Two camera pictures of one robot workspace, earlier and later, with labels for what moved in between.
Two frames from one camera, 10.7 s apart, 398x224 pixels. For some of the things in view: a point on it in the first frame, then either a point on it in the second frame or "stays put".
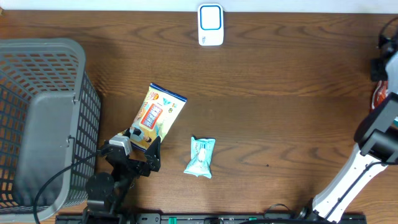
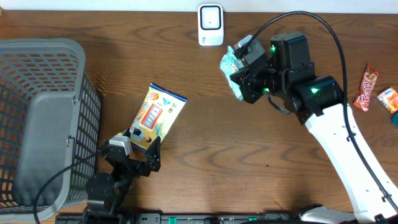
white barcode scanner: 211,24 stays put
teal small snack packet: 201,152 → 229,64
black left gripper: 154,155 stays put
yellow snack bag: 157,116 stays put
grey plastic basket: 50,119 stays put
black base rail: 229,218 stays put
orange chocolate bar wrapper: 380,91 → 362,100
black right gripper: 375,72 → 246,78
